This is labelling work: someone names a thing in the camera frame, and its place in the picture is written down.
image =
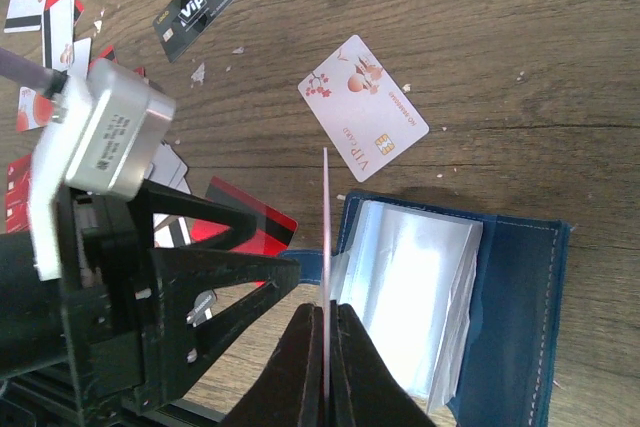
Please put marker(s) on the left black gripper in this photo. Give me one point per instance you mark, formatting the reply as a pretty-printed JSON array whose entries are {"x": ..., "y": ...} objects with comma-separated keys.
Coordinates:
[{"x": 126, "y": 327}]

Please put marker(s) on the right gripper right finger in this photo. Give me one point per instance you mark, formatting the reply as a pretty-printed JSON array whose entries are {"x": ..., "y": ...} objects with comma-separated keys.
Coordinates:
[{"x": 362, "y": 390}]

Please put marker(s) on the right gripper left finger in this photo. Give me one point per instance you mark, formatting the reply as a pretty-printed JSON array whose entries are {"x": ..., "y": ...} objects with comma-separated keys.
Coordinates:
[{"x": 288, "y": 391}]

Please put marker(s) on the blue leather card holder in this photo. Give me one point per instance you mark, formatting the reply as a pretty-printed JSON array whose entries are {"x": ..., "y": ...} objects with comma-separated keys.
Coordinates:
[{"x": 508, "y": 365}]

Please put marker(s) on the red gold cards pile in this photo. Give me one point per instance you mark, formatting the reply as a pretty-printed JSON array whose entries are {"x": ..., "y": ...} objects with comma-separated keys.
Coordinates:
[{"x": 16, "y": 197}]

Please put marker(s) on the white red-circle card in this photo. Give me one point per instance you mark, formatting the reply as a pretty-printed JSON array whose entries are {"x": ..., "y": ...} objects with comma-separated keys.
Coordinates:
[{"x": 34, "y": 110}]

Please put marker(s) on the white floral VIP card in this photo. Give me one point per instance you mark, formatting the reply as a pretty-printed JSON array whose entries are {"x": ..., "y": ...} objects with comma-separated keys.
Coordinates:
[{"x": 365, "y": 114}]

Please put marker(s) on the black VIP card top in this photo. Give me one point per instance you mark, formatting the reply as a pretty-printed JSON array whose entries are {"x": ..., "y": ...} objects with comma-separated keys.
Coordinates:
[{"x": 183, "y": 21}]

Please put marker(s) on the white striped card upright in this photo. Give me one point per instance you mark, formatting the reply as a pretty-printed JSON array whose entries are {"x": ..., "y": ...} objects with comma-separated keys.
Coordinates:
[{"x": 58, "y": 22}]

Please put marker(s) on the white striped card top-left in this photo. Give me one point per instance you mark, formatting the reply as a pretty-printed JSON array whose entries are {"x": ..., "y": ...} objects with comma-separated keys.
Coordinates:
[{"x": 24, "y": 16}]

